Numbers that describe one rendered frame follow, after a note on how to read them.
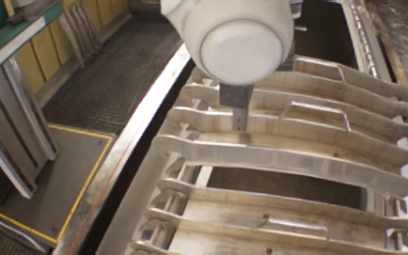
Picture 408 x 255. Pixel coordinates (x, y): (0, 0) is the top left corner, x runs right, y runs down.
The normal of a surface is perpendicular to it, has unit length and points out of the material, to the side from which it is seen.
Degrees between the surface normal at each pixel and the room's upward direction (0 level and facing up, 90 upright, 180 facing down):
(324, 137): 90
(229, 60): 96
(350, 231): 10
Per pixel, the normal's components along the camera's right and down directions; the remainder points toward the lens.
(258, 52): 0.00, 0.77
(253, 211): -0.15, -0.73
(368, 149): -0.29, 0.68
